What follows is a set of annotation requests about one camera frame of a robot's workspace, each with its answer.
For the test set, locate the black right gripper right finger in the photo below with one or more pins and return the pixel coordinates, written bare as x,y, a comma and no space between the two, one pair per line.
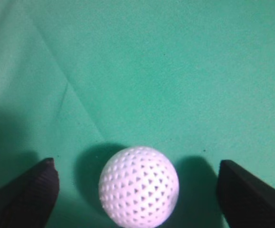
244,199

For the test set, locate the green cloth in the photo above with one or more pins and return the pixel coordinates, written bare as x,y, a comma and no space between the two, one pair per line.
83,79

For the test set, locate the white dimpled ball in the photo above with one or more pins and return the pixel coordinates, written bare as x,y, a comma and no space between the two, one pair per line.
138,188

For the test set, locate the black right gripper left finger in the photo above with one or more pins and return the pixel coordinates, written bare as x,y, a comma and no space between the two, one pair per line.
28,200

